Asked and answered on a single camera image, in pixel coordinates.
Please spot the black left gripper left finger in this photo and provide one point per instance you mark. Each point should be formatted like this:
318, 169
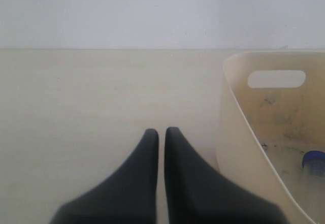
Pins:
127, 196

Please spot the white plastic bin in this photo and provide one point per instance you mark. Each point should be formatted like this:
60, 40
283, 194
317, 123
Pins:
271, 114

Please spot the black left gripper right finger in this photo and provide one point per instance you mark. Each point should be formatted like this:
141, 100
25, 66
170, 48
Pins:
197, 193

